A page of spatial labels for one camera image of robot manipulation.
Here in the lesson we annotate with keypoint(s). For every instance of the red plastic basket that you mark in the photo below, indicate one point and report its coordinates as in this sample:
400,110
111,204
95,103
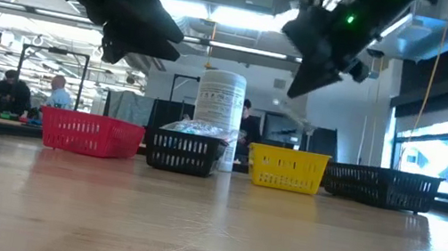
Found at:
89,135

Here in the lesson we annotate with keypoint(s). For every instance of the black computer monitor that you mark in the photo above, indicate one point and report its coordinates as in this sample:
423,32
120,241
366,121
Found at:
282,132

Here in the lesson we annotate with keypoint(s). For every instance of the small black plastic basket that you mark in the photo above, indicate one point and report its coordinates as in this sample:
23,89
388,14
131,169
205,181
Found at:
183,153

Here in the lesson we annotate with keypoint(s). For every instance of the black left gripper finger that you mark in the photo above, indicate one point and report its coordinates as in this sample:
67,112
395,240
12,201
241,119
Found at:
133,44
143,9

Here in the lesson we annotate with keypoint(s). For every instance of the black metal frame stand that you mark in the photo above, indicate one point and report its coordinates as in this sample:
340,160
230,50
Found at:
55,51

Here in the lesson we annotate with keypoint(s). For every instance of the white wipes canister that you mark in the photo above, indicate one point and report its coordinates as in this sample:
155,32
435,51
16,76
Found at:
219,98

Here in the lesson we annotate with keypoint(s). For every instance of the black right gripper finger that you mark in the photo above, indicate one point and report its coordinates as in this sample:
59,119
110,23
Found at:
310,78

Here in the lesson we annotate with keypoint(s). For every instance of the thin black frame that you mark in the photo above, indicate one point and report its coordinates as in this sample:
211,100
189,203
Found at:
186,76

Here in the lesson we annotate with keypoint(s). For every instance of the teal toothbrush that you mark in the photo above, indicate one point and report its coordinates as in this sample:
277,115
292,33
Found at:
196,128

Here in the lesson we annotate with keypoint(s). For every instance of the yellow plastic basket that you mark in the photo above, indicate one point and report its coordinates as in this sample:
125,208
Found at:
287,168

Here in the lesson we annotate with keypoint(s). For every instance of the black panel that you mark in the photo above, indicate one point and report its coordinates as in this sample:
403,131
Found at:
320,142
172,113

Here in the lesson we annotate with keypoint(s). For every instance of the long ceiling light bar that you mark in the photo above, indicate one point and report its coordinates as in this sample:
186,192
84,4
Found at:
245,49

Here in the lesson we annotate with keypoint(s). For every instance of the red toothbrush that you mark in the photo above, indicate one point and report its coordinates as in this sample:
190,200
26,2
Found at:
236,136

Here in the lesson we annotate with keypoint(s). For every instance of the grey cloth partition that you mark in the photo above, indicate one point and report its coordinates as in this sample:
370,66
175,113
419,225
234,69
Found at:
128,105

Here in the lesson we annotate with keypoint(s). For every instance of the wide black plastic basket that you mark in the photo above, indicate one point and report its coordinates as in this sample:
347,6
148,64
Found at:
377,185

